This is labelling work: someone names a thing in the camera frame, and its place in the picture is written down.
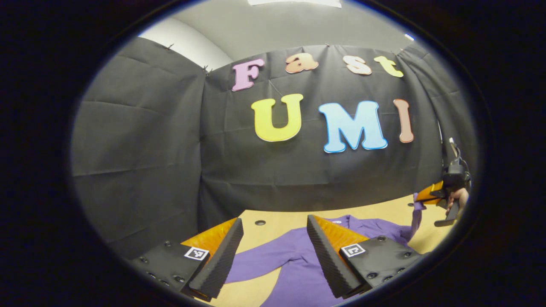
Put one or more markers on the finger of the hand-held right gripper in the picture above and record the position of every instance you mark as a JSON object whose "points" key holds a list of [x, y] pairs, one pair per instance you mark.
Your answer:
{"points": [[428, 194]]}

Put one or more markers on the ceiling light panel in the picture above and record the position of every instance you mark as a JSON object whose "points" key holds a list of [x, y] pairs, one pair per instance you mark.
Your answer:
{"points": [[294, 2]]}

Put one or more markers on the purple button shirt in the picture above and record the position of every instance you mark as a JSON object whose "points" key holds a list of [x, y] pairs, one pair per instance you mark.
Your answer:
{"points": [[298, 273]]}

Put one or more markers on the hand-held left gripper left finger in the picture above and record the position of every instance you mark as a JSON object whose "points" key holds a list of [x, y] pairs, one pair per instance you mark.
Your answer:
{"points": [[222, 260]]}

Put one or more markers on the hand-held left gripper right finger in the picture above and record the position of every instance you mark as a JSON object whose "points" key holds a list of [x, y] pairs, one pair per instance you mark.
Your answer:
{"points": [[326, 256]]}

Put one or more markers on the black backdrop cloth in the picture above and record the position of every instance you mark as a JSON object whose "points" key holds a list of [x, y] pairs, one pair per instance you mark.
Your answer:
{"points": [[140, 149]]}

